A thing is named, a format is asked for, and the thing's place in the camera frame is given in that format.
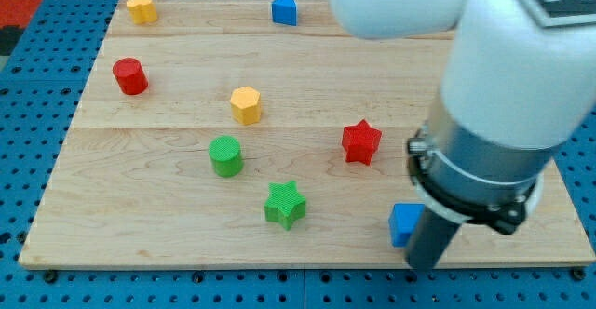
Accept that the wooden board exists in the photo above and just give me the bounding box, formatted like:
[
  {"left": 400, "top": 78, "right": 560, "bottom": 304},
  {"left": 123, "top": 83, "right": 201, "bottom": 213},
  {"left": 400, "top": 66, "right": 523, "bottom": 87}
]
[{"left": 17, "top": 0, "right": 596, "bottom": 272}]

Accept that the blue cube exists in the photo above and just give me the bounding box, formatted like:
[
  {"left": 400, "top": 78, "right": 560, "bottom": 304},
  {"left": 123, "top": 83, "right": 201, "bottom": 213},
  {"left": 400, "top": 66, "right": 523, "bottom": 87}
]
[{"left": 388, "top": 203, "right": 424, "bottom": 248}]

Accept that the green cylinder block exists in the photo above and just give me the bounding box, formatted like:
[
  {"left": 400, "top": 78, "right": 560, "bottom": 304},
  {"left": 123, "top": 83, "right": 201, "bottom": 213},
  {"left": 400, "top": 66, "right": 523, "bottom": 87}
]
[{"left": 209, "top": 135, "right": 244, "bottom": 178}]

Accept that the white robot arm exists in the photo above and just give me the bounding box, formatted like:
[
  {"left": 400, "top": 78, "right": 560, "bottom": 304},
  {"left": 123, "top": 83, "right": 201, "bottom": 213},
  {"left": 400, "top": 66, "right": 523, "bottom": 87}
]
[{"left": 328, "top": 0, "right": 595, "bottom": 270}]

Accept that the green star block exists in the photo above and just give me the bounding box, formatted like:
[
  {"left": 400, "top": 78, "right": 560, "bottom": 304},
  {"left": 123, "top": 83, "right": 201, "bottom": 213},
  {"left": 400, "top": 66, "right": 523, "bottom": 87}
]
[{"left": 264, "top": 181, "right": 306, "bottom": 231}]

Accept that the red cylinder block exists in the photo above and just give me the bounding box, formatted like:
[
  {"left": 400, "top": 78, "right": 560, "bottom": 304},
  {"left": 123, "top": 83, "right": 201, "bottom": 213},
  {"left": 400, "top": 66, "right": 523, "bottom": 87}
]
[{"left": 112, "top": 58, "right": 148, "bottom": 95}]

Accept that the yellow hexagon block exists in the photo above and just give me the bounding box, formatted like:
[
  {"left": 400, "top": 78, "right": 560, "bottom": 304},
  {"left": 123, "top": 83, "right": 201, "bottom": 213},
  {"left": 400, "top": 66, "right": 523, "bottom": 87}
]
[{"left": 229, "top": 87, "right": 262, "bottom": 125}]

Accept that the red star block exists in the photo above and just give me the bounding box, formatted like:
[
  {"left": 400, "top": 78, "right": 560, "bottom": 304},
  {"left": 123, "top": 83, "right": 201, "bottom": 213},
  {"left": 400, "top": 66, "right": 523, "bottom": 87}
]
[{"left": 341, "top": 119, "right": 382, "bottom": 166}]

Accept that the blue triangle block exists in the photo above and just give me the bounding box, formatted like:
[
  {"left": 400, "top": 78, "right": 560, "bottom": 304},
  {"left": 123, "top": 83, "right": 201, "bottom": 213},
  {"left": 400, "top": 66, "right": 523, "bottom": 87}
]
[{"left": 271, "top": 0, "right": 298, "bottom": 26}]

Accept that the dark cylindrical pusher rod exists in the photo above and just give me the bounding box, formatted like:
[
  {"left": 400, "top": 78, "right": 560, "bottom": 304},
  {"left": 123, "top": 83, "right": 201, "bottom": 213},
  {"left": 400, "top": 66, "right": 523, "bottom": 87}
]
[{"left": 405, "top": 207, "right": 461, "bottom": 271}]

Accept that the yellow heart block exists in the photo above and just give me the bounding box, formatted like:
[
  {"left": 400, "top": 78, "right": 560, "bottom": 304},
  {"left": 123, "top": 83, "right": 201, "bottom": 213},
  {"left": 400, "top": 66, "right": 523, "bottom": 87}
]
[{"left": 126, "top": 0, "right": 158, "bottom": 24}]

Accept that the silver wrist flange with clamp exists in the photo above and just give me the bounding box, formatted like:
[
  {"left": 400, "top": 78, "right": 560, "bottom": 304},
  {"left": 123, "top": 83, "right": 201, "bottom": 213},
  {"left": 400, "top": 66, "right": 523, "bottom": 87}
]
[{"left": 407, "top": 97, "right": 557, "bottom": 235}]

